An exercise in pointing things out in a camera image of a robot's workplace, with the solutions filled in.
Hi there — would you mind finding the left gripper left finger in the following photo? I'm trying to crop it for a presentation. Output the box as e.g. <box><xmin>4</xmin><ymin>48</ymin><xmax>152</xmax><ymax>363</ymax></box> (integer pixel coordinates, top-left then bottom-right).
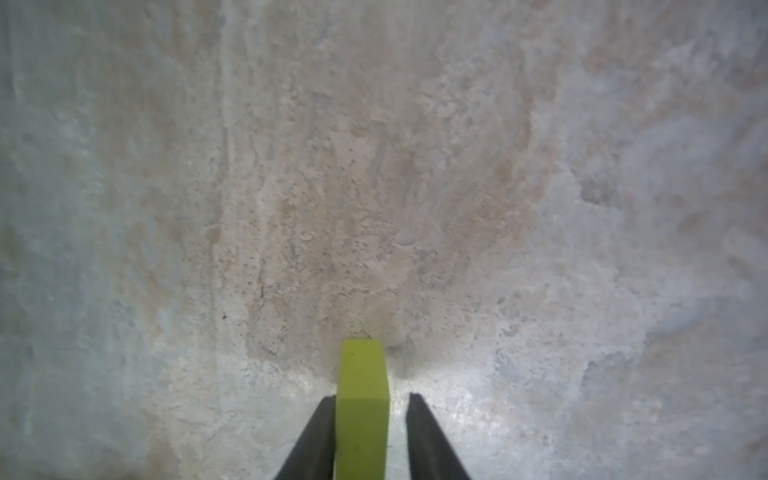
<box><xmin>275</xmin><ymin>396</ymin><xmax>336</xmax><ymax>480</ymax></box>

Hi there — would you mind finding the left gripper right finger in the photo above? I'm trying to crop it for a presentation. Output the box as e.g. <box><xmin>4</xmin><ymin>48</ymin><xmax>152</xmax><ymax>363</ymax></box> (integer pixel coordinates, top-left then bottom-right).
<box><xmin>406</xmin><ymin>393</ymin><xmax>471</xmax><ymax>480</ymax></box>

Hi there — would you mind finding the lime green long block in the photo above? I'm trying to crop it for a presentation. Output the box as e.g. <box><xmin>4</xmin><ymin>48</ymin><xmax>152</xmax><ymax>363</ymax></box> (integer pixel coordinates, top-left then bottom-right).
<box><xmin>335</xmin><ymin>338</ymin><xmax>390</xmax><ymax>480</ymax></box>

